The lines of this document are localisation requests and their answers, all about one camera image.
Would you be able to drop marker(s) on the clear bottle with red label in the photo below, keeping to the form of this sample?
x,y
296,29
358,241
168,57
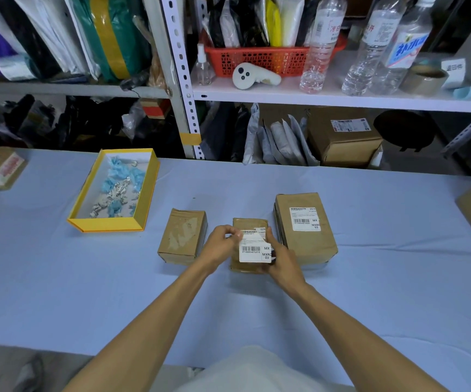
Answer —
x,y
321,44

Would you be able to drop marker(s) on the yellow tape strip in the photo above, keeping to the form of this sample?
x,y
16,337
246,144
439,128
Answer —
x,y
190,138

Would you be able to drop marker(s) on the small clear spray bottle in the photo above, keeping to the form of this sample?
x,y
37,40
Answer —
x,y
202,71

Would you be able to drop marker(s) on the yellow foil pouch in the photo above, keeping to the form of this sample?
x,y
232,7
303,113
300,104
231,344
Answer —
x,y
274,24

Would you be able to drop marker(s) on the stack of grey mailer bags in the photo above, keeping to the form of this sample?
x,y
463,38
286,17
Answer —
x,y
280,142

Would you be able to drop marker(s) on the person's left hand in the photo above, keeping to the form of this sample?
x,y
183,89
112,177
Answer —
x,y
217,251

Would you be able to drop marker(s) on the brown packing tape roll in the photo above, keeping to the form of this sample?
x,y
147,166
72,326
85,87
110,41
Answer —
x,y
423,79

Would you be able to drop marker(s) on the yellow shallow box tray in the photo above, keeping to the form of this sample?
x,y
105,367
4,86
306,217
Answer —
x,y
79,221

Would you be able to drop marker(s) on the black round object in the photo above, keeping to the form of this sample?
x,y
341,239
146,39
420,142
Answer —
x,y
404,130

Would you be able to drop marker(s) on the black plastic mailer bag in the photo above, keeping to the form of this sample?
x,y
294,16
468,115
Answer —
x,y
27,36

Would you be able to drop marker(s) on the clear bottle with blue label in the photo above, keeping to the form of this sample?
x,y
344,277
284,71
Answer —
x,y
402,48

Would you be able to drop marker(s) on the white foil pouch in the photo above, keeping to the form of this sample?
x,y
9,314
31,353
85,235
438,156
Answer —
x,y
291,20

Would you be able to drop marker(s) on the large brown labelled parcel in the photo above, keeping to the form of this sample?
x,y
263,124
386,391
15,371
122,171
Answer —
x,y
304,244

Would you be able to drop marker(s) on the pile of blue silver scraps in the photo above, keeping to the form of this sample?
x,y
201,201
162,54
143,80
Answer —
x,y
117,187

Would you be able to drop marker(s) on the small brown paper parcel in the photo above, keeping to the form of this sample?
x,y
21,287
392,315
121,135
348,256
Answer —
x,y
249,224

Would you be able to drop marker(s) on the green and yellow bag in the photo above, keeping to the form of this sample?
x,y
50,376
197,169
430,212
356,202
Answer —
x,y
113,36

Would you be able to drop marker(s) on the black foil pouch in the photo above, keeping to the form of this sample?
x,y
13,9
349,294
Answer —
x,y
223,24
251,20

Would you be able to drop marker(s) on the light blue table cloth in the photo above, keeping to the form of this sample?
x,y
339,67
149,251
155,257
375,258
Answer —
x,y
382,289

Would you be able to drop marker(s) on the white metal shelf rack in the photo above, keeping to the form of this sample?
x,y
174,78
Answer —
x,y
180,65

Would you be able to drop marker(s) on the clear bottle with white label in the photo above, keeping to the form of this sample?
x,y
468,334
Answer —
x,y
368,57

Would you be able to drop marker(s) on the brown parcel with tape patch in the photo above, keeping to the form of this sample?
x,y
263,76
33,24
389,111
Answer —
x,y
180,236

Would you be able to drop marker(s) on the person's right hand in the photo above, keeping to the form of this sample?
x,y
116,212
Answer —
x,y
286,267

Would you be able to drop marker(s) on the red plastic basket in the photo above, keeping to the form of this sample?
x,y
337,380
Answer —
x,y
260,59

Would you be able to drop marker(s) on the brown labelled cardboard box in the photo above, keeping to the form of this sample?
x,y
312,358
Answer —
x,y
345,138

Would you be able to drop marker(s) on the person's right forearm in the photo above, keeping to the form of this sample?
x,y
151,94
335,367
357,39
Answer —
x,y
353,334

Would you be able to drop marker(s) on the white paper sign card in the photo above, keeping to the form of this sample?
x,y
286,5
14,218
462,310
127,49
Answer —
x,y
453,69

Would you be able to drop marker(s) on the person's left thumb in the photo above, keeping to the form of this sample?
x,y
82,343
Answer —
x,y
234,238

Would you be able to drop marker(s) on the small red and white box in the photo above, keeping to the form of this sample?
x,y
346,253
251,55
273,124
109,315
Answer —
x,y
155,108

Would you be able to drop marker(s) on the white handheld controller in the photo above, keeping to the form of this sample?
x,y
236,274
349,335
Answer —
x,y
251,76

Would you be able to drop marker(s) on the person's left forearm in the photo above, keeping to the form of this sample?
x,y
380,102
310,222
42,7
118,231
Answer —
x,y
149,326

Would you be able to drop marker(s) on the stack of white mailer envelopes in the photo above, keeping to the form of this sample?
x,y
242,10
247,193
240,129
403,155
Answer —
x,y
55,32

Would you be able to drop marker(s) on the person's right thumb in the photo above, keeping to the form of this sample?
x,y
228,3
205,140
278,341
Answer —
x,y
272,244

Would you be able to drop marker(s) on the person's white shirt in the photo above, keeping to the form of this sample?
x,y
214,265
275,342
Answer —
x,y
268,371

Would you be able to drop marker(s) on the white barcode shipping label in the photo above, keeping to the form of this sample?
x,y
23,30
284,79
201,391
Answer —
x,y
255,249

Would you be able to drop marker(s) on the pile of black plastic bags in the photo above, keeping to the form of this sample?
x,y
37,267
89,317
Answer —
x,y
55,118

